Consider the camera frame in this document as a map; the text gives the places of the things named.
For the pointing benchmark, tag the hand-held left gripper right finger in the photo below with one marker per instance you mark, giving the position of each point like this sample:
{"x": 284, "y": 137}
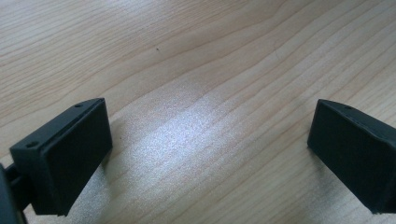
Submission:
{"x": 351, "y": 149}

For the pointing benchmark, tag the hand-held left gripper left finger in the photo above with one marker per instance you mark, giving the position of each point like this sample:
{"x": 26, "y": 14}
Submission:
{"x": 71, "y": 155}

